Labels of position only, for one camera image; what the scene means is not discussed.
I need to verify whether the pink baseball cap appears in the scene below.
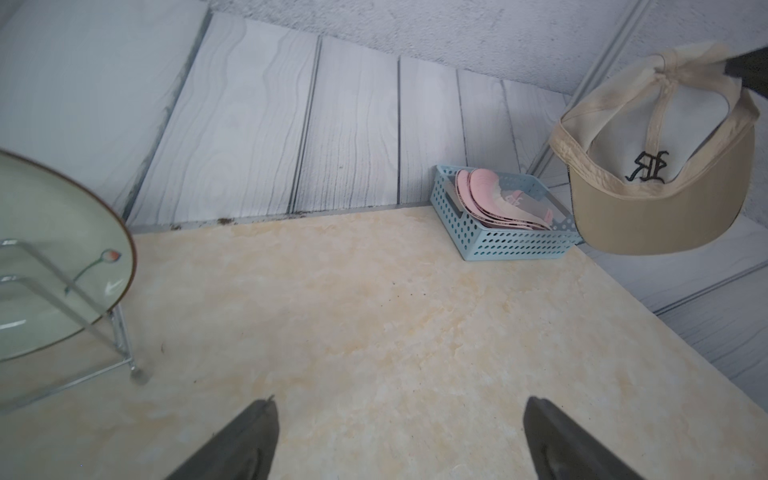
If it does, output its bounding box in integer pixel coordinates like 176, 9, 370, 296
455, 170, 541, 230
468, 169, 554, 230

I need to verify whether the beige baseball cap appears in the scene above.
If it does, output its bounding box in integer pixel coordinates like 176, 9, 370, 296
549, 41, 759, 255

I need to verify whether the metal wire plate stand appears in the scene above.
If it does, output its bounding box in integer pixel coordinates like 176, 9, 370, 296
0, 238, 150, 415

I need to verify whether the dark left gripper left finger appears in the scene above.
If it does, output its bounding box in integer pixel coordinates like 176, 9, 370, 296
167, 397, 280, 480

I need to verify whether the green glass plate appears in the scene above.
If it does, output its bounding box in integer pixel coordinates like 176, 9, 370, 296
1, 151, 137, 360

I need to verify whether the light blue perforated basket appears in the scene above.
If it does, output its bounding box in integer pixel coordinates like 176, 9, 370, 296
430, 165, 582, 261

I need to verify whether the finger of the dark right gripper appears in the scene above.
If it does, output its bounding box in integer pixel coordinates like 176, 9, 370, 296
724, 46, 768, 99

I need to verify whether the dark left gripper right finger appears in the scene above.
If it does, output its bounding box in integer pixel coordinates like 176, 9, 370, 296
523, 396, 641, 479

